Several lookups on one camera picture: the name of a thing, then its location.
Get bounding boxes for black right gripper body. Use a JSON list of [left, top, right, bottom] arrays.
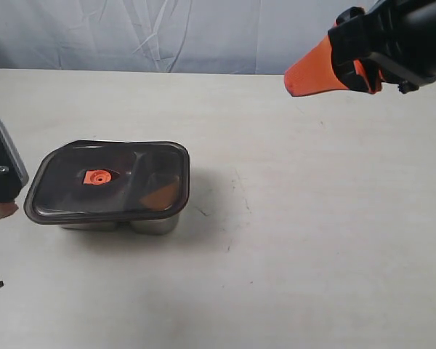
[[328, 1, 436, 94]]

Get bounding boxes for dark transparent box lid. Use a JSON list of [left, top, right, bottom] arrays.
[[24, 140, 190, 225]]

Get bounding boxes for yellow toy cheese wedge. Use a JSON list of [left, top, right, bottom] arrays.
[[139, 174, 179, 212]]

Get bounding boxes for stainless steel lunch box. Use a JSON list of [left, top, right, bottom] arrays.
[[60, 214, 180, 236]]

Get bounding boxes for grey-blue backdrop cloth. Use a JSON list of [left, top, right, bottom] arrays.
[[0, 0, 436, 79]]

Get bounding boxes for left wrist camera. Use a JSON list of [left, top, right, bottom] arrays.
[[0, 119, 29, 203]]

